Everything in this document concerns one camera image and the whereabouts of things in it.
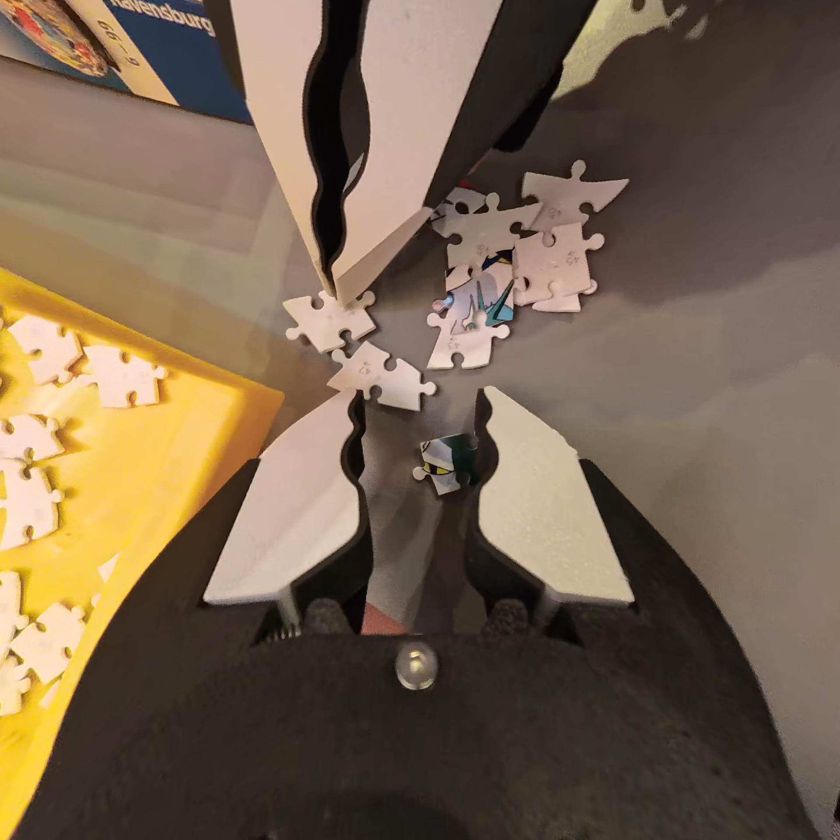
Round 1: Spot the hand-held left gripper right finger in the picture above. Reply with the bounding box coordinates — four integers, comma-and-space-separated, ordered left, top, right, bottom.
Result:
466, 386, 635, 630

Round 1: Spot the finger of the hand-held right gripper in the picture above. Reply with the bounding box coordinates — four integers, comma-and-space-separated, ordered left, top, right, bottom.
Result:
330, 0, 501, 298
230, 0, 345, 298

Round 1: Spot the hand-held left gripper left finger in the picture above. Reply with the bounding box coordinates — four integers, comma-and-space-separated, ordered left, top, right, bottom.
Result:
203, 390, 375, 632

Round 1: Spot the black printed jigsaw piece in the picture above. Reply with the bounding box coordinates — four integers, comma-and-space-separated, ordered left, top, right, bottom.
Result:
413, 433, 481, 496

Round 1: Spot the yellow plastic bin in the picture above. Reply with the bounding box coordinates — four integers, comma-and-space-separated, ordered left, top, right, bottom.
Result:
0, 268, 286, 815

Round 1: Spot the pile of puzzle pieces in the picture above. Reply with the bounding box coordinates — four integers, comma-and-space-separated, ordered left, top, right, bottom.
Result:
0, 314, 169, 716

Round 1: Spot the blue puzzle box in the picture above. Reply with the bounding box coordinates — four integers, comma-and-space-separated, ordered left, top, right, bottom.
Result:
0, 0, 253, 126

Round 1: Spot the blue printed jigsaw piece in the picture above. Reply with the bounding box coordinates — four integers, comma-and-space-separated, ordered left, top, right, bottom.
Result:
432, 252, 517, 329

